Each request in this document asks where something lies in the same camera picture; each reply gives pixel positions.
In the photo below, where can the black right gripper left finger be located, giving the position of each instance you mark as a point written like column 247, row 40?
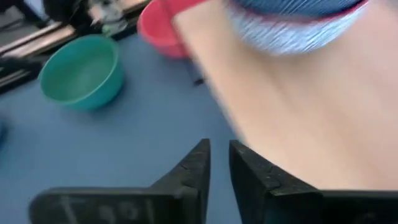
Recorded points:
column 174, row 199

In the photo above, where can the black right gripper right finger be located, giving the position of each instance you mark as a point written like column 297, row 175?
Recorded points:
column 273, row 199

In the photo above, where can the plain teal bowl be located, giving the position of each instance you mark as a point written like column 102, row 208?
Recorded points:
column 81, row 71

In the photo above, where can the black-white leaf bowl red inside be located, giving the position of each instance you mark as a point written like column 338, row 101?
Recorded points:
column 280, row 40

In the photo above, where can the plain red bowl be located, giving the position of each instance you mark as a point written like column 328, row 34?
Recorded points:
column 155, row 31

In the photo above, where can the blue patterned bowl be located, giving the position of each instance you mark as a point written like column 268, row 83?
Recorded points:
column 295, row 6

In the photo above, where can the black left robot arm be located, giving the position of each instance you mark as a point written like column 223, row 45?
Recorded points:
column 62, row 11

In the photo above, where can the wooden shelf black metal frame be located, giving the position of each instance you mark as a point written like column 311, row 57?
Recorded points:
column 311, row 109

